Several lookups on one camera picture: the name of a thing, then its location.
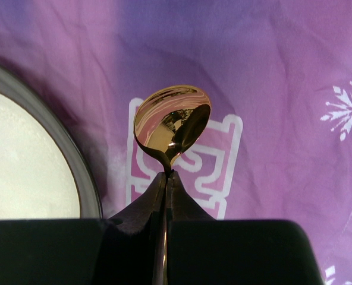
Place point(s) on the metal rimmed cream plate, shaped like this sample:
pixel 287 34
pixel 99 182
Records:
pixel 43 174

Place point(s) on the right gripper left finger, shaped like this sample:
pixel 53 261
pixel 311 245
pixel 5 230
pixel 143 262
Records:
pixel 135 243

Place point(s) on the purple printed cloth placemat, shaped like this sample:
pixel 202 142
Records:
pixel 279 76

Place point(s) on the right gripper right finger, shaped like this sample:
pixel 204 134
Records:
pixel 190 245

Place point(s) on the gold spoon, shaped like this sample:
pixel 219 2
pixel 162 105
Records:
pixel 166 125

